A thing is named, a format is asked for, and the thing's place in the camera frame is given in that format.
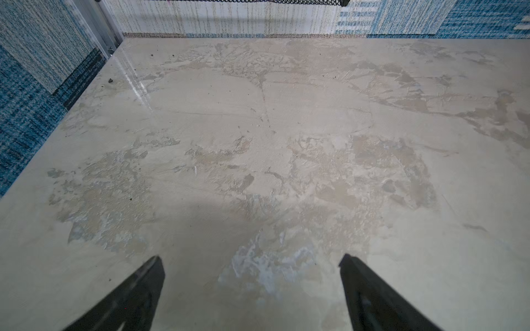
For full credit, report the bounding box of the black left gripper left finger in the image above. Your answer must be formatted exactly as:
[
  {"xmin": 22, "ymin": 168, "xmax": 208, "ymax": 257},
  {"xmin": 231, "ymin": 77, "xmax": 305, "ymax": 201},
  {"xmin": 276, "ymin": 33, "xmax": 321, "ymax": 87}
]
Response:
[{"xmin": 66, "ymin": 255, "xmax": 165, "ymax": 330}]

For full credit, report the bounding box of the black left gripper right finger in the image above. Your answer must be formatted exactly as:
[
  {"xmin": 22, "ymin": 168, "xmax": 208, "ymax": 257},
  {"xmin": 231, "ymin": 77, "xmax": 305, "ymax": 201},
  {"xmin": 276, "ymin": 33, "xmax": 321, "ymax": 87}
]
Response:
[{"xmin": 339, "ymin": 254, "xmax": 440, "ymax": 330}]

